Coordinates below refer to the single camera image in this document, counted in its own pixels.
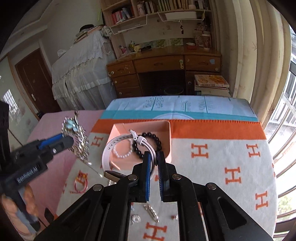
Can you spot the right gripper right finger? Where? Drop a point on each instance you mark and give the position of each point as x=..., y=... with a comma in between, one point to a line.
x=205, y=212

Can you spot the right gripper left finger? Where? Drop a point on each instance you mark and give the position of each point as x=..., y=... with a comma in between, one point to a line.
x=103, y=213

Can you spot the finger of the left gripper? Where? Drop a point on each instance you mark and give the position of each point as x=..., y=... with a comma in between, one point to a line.
x=46, y=142
x=50, y=151

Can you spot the pink jewelry tray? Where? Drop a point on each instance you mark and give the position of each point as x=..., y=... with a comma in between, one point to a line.
x=160, y=130

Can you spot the person's left hand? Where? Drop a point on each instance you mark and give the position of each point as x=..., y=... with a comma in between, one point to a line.
x=22, y=212

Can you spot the pink bed sheet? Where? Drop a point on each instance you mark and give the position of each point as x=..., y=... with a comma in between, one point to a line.
x=49, y=185

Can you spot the pearl safety pin brooch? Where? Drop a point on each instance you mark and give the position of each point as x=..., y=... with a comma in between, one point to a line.
x=152, y=212

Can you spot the white orange H blanket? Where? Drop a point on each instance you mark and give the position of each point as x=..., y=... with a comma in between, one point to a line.
x=233, y=154

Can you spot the dark wooden door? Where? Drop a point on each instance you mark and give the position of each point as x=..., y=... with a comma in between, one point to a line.
x=37, y=82

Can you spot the white lace covered furniture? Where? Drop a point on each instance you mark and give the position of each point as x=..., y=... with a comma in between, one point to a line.
x=80, y=80

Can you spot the blue patterned bedding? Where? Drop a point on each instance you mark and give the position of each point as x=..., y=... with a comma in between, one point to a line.
x=180, y=108

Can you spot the stack of books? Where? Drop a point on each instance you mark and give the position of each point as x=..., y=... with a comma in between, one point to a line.
x=214, y=85

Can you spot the wooden desk with drawers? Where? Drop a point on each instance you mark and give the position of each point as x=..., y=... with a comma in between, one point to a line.
x=162, y=71

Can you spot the wooden bookshelf hutch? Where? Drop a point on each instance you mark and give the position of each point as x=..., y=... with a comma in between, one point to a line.
x=137, y=22

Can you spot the beige floral curtain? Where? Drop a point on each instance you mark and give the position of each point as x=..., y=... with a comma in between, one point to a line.
x=254, y=40

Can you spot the window frame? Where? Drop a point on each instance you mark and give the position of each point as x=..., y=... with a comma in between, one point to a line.
x=280, y=132

